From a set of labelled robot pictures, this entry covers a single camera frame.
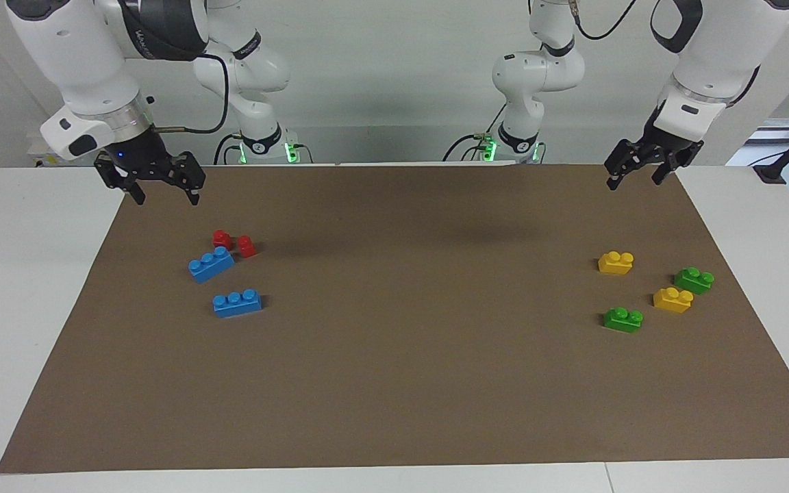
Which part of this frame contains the blue three-stud block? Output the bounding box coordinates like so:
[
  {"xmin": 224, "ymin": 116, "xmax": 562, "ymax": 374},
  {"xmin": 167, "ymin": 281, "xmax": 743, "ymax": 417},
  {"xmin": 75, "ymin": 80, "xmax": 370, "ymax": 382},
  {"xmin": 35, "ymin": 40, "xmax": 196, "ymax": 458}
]
[
  {"xmin": 213, "ymin": 289, "xmax": 263, "ymax": 318},
  {"xmin": 188, "ymin": 246, "xmax": 236, "ymax": 283}
]

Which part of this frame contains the green two-stud block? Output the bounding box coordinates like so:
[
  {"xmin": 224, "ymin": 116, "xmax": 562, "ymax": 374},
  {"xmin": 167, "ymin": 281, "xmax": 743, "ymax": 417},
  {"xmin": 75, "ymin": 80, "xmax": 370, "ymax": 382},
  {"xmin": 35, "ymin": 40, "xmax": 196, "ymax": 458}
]
[
  {"xmin": 603, "ymin": 307, "xmax": 644, "ymax": 334},
  {"xmin": 673, "ymin": 267, "xmax": 716, "ymax": 296}
]

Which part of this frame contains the yellow two-stud block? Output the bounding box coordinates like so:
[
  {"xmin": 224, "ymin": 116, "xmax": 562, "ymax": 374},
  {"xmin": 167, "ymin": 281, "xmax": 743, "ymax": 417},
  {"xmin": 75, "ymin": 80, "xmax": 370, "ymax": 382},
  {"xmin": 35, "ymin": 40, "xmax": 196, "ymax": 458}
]
[
  {"xmin": 598, "ymin": 251, "xmax": 635, "ymax": 275},
  {"xmin": 653, "ymin": 287, "xmax": 694, "ymax": 314}
]

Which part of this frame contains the brown table mat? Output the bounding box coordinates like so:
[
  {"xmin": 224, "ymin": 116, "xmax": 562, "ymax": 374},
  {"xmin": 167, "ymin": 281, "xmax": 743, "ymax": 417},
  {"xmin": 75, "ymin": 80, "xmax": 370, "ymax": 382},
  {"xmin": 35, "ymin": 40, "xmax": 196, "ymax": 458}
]
[{"xmin": 0, "ymin": 163, "xmax": 789, "ymax": 475}]

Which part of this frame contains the black right arm base cable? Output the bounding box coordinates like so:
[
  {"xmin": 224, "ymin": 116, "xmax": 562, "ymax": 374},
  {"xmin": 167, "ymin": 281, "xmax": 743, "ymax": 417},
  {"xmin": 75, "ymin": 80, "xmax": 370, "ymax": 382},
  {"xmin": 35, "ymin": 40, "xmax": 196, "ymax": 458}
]
[{"xmin": 214, "ymin": 133, "xmax": 245, "ymax": 165}]

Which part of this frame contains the black arm base cable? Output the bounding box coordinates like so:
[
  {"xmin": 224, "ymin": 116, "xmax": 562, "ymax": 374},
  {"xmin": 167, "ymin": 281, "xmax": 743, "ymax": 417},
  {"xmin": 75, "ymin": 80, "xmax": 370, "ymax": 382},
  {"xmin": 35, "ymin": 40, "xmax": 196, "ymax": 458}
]
[
  {"xmin": 442, "ymin": 103, "xmax": 509, "ymax": 163},
  {"xmin": 214, "ymin": 133, "xmax": 245, "ymax": 165}
]

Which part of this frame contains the black left arm base cable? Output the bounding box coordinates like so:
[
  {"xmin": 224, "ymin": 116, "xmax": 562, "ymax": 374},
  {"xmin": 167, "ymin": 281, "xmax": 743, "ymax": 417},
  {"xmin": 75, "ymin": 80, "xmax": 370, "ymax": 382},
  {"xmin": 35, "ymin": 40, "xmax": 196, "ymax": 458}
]
[{"xmin": 442, "ymin": 103, "xmax": 509, "ymax": 163}]

